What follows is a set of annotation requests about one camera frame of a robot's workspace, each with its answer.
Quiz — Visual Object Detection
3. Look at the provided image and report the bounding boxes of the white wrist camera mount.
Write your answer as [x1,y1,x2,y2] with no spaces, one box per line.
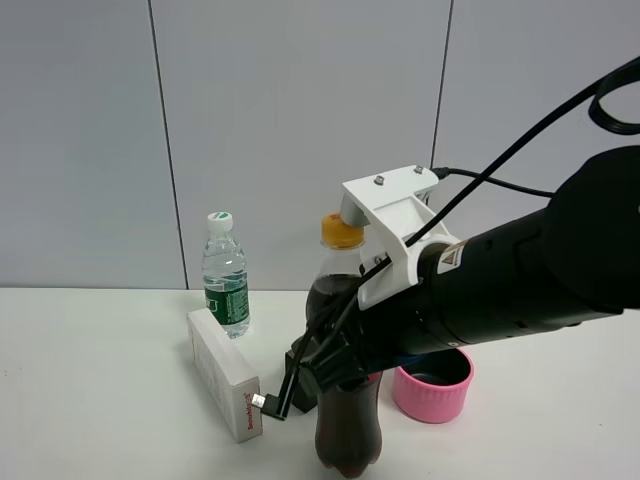
[340,165,458,310]

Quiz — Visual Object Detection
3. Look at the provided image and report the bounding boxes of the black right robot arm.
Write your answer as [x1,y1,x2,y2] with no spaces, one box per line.
[300,146,639,395]

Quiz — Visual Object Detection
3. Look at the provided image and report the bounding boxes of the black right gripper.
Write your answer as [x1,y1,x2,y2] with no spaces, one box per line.
[299,285,453,396]

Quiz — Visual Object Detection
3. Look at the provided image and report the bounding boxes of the white carton box red text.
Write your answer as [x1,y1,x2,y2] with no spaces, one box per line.
[187,309,263,443]

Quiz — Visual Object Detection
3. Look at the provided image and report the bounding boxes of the dark cola bottle orange cap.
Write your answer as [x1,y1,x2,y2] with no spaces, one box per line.
[304,211,386,479]

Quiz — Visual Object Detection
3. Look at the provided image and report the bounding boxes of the black camera cable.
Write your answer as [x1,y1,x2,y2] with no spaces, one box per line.
[252,55,640,423]

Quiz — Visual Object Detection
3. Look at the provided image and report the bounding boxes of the pink saucepan with handle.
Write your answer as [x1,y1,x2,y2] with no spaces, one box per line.
[392,349,475,424]

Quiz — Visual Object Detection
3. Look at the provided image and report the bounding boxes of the clear water bottle green label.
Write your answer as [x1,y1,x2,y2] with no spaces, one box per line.
[202,211,250,339]

